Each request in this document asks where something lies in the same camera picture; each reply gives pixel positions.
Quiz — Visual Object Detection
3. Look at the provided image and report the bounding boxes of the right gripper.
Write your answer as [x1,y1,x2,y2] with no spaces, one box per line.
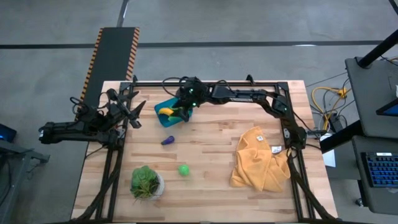
[171,77,210,123]

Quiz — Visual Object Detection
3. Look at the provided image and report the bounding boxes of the green plant in white pot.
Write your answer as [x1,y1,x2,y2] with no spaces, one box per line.
[129,165,165,203]

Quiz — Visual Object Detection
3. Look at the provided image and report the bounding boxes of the black metal pole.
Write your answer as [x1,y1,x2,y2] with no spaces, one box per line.
[356,29,398,68]

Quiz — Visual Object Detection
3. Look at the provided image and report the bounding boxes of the grey desk top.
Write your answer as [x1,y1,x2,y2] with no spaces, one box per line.
[345,57,398,138]

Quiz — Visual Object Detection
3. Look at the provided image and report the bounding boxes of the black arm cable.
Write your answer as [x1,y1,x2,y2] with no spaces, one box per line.
[70,95,109,116]
[161,75,189,98]

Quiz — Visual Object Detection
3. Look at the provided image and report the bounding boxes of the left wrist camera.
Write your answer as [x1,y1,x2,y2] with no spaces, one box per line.
[106,88,121,101]

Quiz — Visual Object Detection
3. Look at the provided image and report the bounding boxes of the black desk crossbeam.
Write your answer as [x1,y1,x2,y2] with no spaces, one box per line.
[319,119,369,154]

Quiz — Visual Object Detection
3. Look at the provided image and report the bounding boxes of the yellow cable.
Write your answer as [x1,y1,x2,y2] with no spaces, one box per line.
[312,86,352,131]

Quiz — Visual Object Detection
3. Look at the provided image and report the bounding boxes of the blue plastic tupperware container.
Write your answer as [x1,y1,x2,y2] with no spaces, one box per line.
[154,96,193,128]

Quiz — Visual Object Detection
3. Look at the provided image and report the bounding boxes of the black hazard-striped floor mat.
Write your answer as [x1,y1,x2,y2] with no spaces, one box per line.
[74,27,141,121]

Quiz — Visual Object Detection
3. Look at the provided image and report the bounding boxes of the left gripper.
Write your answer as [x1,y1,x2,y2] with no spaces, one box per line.
[106,90,147,129]

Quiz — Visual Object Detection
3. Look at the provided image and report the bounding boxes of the orange-yellow cloth towel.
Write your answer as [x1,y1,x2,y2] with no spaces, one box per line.
[229,126,292,193]

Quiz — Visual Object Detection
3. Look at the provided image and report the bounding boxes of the white paper sheet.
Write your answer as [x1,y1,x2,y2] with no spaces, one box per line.
[321,133,337,168]

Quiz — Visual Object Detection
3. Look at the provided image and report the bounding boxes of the green toy corn cob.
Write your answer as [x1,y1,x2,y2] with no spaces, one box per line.
[167,112,185,124]

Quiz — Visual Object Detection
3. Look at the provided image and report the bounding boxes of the blue-screen tablet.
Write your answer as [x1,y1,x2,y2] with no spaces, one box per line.
[375,98,398,118]

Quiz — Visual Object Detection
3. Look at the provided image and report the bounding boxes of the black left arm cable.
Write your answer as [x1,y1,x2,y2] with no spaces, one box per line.
[70,95,109,116]

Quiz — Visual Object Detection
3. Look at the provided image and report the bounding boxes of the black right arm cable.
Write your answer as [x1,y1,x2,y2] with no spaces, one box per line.
[161,75,189,98]

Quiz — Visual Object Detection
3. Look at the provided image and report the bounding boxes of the black aluminium rig frame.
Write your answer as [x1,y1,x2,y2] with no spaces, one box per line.
[55,74,346,224]

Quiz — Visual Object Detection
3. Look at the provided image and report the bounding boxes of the black backlit keyboard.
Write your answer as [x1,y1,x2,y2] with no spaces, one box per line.
[360,151,398,189]

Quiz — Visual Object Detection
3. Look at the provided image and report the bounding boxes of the blue-lit black device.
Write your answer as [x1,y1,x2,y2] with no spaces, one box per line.
[0,123,17,143]

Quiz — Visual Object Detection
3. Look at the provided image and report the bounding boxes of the black power brick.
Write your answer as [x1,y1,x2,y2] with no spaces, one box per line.
[329,113,343,131]

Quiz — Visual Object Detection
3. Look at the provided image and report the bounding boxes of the dark grey desk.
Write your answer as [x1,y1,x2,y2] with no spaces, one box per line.
[351,135,398,216]

